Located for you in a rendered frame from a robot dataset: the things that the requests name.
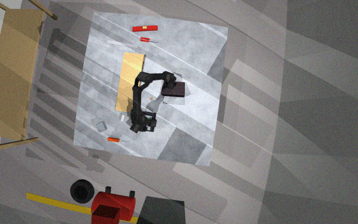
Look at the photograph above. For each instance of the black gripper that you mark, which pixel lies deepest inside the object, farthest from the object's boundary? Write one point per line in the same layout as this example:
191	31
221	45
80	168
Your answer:
150	122

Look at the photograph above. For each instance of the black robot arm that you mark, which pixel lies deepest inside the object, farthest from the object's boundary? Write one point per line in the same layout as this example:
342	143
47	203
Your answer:
136	114

